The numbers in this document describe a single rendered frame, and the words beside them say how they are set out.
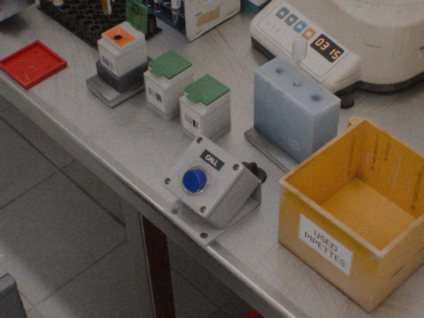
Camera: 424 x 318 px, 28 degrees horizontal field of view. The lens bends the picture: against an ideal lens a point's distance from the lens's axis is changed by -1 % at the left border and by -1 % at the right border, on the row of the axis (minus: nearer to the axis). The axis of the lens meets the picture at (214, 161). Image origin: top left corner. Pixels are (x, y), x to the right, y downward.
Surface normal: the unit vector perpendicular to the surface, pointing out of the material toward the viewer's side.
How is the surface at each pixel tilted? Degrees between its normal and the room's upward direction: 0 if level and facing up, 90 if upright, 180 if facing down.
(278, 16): 25
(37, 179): 0
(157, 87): 90
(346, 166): 90
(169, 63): 0
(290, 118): 90
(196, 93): 0
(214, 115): 90
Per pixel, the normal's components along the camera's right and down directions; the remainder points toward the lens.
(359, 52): -0.62, 0.58
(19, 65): -0.03, -0.69
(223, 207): 0.69, 0.52
